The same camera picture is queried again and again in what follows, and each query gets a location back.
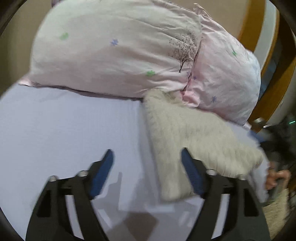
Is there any person's right hand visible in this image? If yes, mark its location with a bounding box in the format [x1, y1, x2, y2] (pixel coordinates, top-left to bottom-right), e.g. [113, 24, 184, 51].
[265, 168, 291, 190]

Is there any pink floral pillow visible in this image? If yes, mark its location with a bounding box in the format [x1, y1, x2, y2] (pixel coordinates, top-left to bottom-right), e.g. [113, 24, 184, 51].
[19, 1, 261, 125]

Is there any cream cable-knit garment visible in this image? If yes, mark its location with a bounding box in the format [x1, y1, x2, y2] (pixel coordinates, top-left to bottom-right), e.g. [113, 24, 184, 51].
[144, 89, 263, 201]

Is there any wooden headboard frame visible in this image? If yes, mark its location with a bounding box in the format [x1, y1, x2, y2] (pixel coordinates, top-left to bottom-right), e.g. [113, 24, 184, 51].
[238, 1, 295, 132]

